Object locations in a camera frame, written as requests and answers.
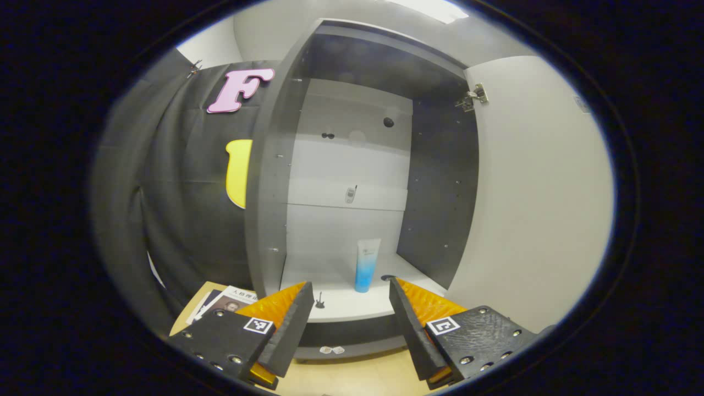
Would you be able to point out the dark grey cabinet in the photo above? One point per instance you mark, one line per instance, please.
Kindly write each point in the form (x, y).
(267, 192)

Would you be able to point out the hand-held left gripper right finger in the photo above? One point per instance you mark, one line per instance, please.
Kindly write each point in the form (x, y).
(410, 330)

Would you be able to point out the ceiling light panel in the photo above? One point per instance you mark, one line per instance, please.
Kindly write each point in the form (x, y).
(432, 8)

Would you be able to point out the white paperback book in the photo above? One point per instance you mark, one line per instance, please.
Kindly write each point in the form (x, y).
(198, 309)

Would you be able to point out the blue and white bottle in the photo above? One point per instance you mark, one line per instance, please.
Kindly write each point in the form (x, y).
(367, 264)

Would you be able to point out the beige cabinet door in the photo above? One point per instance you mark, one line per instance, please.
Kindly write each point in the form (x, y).
(539, 192)

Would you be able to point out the black backdrop cloth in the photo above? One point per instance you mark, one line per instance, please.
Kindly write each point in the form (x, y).
(176, 192)

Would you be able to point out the metal door hinge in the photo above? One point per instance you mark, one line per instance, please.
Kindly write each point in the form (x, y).
(473, 98)

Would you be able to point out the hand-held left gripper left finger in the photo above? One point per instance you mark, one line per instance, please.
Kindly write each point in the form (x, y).
(294, 330)

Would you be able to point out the white book with portrait cover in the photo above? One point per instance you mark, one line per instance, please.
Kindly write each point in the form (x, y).
(234, 301)

